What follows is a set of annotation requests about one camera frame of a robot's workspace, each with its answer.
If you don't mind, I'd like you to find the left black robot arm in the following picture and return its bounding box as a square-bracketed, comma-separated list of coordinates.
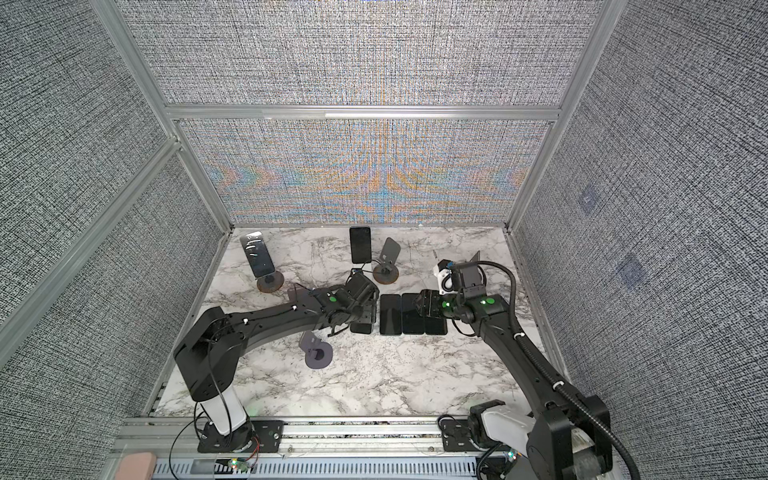
[173, 271, 379, 453]

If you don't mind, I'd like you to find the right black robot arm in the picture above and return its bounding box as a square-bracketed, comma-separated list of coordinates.
[414, 290, 617, 479]

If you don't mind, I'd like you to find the wooden round phone stand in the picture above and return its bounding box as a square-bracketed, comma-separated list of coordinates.
[373, 237, 401, 285]

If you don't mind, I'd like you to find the phone on white stand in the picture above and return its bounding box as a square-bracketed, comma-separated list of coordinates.
[349, 226, 372, 265]

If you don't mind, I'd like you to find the second-left grey stand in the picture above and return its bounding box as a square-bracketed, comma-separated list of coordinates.
[287, 284, 309, 304]

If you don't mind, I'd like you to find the front-left grey round stand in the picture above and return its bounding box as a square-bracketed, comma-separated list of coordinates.
[299, 331, 333, 370]

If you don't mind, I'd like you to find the far-left brown round stand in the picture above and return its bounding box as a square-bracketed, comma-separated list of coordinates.
[257, 271, 284, 293]

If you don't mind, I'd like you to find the pink box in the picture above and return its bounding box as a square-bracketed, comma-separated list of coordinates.
[113, 452, 157, 480]

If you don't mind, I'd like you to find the right corrugated cable conduit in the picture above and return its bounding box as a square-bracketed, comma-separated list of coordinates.
[455, 259, 643, 480]

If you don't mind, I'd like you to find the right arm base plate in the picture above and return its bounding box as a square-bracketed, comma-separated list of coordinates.
[437, 415, 483, 453]

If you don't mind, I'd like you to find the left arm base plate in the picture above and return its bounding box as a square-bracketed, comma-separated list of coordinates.
[197, 420, 285, 453]

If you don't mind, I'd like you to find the white vented cable tray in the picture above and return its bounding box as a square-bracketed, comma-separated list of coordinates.
[151, 457, 476, 479]

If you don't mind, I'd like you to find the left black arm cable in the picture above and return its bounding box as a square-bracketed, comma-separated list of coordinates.
[167, 335, 253, 480]

